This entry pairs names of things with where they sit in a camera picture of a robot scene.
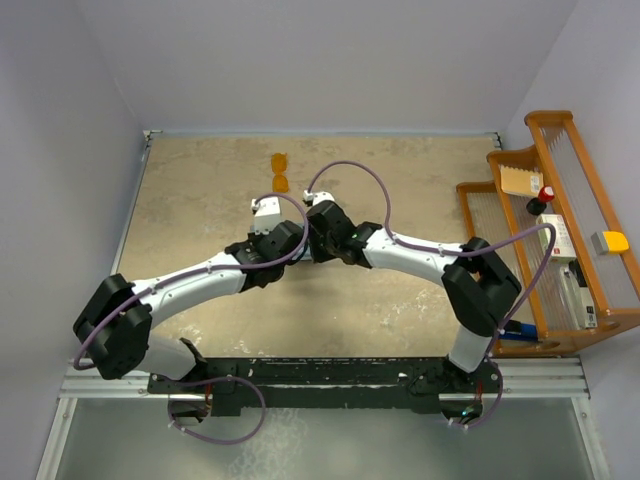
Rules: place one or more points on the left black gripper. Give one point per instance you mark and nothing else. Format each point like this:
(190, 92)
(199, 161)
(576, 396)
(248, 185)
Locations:
(255, 238)

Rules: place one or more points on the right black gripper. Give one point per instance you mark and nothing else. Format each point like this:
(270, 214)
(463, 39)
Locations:
(317, 255)

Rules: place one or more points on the orange sunglasses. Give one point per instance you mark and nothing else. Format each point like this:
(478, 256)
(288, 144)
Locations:
(279, 165)

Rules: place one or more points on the blue-grey glasses case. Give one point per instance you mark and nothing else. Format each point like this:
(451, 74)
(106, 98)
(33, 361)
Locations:
(306, 256)

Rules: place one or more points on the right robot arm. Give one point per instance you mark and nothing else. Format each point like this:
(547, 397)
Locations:
(481, 288)

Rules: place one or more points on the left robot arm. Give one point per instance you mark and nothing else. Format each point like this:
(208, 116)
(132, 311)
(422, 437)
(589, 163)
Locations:
(115, 327)

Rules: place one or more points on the brown cardboard envelope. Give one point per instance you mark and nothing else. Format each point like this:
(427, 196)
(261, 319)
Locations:
(520, 182)

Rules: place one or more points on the red black bottle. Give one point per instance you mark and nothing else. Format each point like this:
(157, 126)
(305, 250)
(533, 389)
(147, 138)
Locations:
(537, 205)

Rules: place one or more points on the blue black tool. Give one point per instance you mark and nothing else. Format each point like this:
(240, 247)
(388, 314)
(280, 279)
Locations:
(518, 331)

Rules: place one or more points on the wooden tiered rack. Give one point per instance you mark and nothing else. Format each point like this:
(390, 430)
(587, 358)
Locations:
(559, 153)

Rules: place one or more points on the white red box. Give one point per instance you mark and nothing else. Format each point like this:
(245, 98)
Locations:
(563, 249)

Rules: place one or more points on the white black stapler device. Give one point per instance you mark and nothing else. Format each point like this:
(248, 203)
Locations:
(577, 296)

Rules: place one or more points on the yellow grey sponge block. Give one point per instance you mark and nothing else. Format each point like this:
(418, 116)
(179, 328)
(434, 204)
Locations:
(610, 242)

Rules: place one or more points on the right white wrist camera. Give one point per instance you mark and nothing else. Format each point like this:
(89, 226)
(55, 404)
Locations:
(311, 199)

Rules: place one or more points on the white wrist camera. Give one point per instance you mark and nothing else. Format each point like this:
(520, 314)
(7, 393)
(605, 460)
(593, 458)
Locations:
(266, 215)
(311, 199)

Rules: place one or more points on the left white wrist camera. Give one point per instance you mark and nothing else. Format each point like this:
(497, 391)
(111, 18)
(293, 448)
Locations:
(266, 215)

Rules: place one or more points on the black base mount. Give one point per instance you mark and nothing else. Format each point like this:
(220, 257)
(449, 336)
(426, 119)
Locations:
(224, 386)

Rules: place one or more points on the aluminium frame rail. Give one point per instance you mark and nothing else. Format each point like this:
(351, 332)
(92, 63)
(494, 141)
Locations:
(522, 378)

